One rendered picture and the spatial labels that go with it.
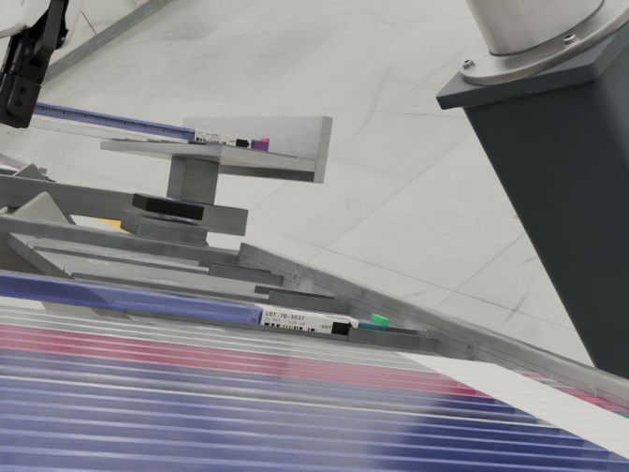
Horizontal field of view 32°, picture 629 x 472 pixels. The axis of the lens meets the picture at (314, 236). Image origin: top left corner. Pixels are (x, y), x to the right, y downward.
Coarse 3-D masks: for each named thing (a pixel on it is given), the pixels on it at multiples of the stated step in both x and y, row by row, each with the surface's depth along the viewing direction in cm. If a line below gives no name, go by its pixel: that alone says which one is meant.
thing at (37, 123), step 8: (32, 120) 117; (40, 120) 117; (48, 120) 118; (40, 128) 118; (48, 128) 118; (56, 128) 118; (64, 128) 119; (72, 128) 119; (80, 128) 120; (88, 128) 120; (96, 128) 120; (104, 128) 121; (88, 136) 120; (96, 136) 121; (104, 136) 121; (112, 136) 121; (120, 136) 122; (128, 136) 122; (136, 136) 123; (144, 136) 123
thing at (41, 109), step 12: (36, 108) 95; (48, 108) 96; (60, 108) 96; (72, 108) 97; (72, 120) 97; (84, 120) 97; (96, 120) 98; (108, 120) 98; (120, 120) 99; (132, 120) 99; (144, 132) 100; (156, 132) 101; (168, 132) 101; (180, 132) 102; (192, 132) 103; (252, 144) 106; (264, 144) 106
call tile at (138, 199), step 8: (136, 192) 91; (136, 200) 90; (144, 200) 88; (152, 200) 88; (160, 200) 88; (168, 200) 88; (144, 208) 88; (152, 208) 88; (160, 208) 88; (168, 208) 88; (176, 208) 89; (184, 208) 89; (192, 208) 89; (200, 208) 89; (184, 216) 89; (192, 216) 89; (200, 216) 90
